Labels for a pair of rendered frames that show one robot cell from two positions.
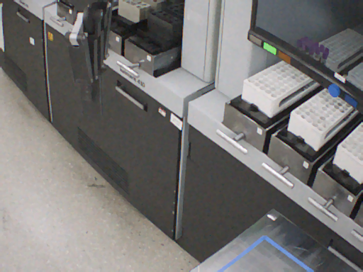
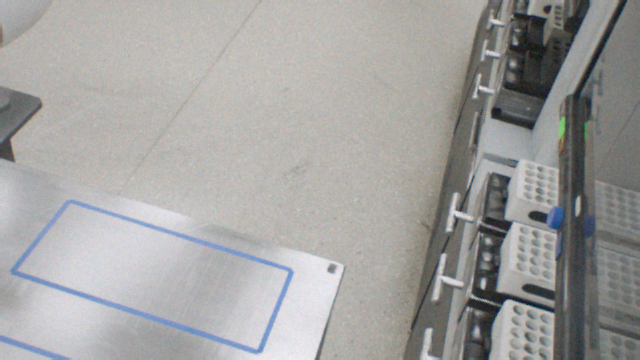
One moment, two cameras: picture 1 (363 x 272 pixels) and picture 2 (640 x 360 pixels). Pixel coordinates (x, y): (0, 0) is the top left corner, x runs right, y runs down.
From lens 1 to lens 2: 0.70 m
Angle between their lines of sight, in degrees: 39
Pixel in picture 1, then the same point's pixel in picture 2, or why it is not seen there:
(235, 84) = not seen: hidden behind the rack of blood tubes
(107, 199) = (421, 248)
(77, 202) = (389, 224)
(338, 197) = not seen: outside the picture
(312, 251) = (299, 337)
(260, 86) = (530, 178)
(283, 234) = (308, 290)
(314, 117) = (540, 254)
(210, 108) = not seen: hidden behind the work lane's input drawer
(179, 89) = (493, 143)
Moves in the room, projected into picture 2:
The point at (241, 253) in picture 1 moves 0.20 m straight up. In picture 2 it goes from (251, 255) to (263, 150)
